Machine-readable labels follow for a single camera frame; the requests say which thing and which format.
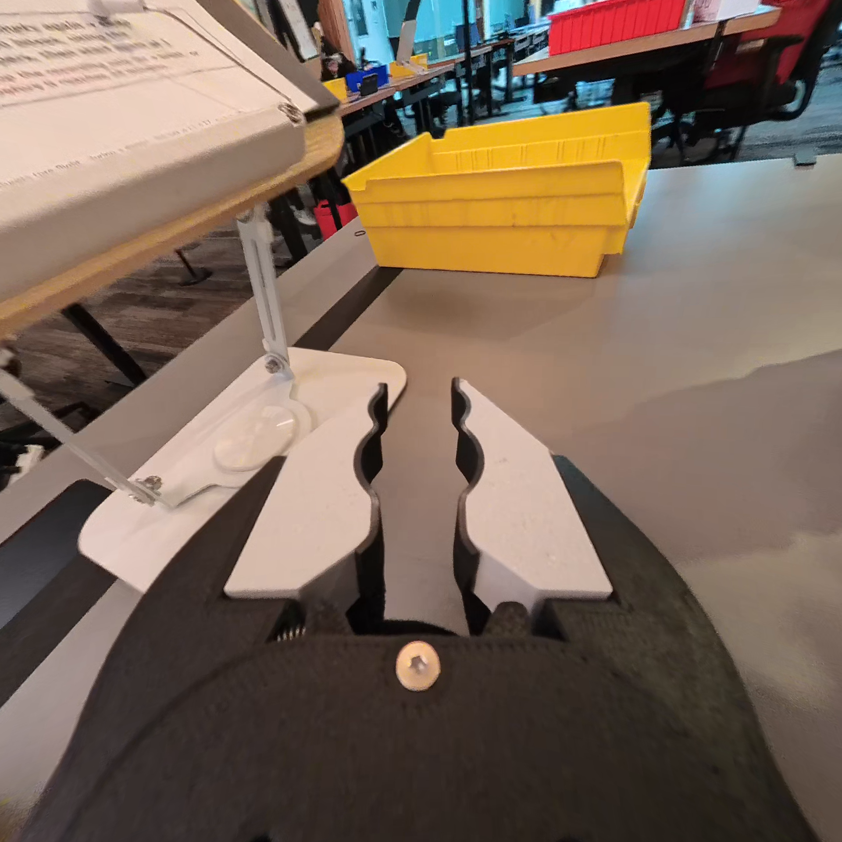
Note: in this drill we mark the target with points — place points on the long wooden table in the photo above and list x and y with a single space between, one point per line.
427 72

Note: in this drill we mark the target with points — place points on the clear acrylic foot plate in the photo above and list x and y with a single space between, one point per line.
256 437

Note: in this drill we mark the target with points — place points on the white tethered pin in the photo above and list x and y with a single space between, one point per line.
112 5

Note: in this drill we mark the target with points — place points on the white slotted support bracket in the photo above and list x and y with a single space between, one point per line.
266 283

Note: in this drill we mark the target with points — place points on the clear acrylic support leg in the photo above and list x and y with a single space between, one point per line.
59 427

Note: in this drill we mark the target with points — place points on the blue storage bin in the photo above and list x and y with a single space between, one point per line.
367 79

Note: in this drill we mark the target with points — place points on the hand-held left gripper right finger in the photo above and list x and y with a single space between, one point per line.
533 526

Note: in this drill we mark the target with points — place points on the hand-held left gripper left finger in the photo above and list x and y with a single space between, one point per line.
309 526

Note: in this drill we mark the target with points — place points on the red bag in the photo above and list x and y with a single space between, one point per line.
335 220

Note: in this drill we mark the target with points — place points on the wooden office desk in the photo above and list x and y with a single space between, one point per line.
592 60

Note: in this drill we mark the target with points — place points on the stand fastening screw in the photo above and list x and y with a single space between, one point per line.
272 362
151 483

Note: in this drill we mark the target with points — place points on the silver frame screw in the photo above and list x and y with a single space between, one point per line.
291 112

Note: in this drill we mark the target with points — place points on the red storage bin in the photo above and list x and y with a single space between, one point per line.
612 26

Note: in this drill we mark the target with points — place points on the black table edge clip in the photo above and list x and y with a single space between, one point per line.
804 160

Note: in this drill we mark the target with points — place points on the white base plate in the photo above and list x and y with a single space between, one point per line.
348 375

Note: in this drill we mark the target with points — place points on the red and black office chair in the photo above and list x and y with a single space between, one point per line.
750 59

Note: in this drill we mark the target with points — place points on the small easel whiteboard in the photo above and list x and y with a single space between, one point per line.
296 26

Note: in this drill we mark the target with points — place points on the clear sign holder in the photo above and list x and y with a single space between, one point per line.
406 43

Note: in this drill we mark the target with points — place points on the yellow plastic bin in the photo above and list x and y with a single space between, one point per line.
493 243

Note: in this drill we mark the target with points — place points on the small yellow tray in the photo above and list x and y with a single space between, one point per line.
335 89
408 66

